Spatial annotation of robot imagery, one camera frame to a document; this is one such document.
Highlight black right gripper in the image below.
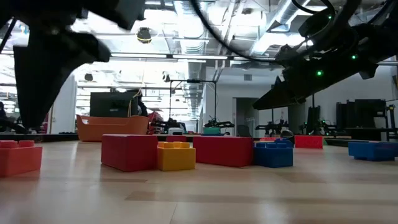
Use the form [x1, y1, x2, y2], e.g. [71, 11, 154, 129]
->
[252, 7, 379, 111]

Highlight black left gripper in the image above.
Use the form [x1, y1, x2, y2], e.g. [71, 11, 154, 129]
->
[0, 0, 147, 47]

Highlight orange block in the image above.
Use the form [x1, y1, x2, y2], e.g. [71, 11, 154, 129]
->
[294, 134, 325, 149]

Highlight long blue studded brick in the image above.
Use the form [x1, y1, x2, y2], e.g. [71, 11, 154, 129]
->
[252, 139, 294, 169]

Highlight red block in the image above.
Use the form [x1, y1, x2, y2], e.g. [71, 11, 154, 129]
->
[101, 134, 159, 172]
[192, 136, 254, 168]

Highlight small yellow studded brick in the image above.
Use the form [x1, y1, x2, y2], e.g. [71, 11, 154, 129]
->
[156, 141, 197, 172]

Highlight white pillar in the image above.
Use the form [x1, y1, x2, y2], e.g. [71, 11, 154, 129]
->
[49, 73, 78, 134]

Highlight ceiling light strip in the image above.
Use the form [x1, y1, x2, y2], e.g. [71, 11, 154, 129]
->
[110, 52, 229, 60]

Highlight teal box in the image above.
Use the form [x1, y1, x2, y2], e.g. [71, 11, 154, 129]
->
[203, 126, 221, 136]

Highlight black cabinet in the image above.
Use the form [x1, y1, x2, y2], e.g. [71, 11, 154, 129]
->
[335, 98, 388, 129]

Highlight orange plastic bin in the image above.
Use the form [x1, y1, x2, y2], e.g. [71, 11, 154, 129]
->
[76, 114, 150, 143]

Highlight red equipment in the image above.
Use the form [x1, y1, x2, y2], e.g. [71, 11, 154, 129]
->
[148, 111, 165, 135]

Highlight black ceiling camera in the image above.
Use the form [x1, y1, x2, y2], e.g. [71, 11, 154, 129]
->
[136, 27, 153, 45]

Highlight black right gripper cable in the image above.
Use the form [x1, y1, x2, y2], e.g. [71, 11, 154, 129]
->
[190, 0, 336, 63]

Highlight silver ceiling duct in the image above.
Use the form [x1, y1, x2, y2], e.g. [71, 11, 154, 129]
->
[248, 0, 312, 57]

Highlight yellow cord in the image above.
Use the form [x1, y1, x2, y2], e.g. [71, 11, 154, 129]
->
[127, 89, 143, 118]

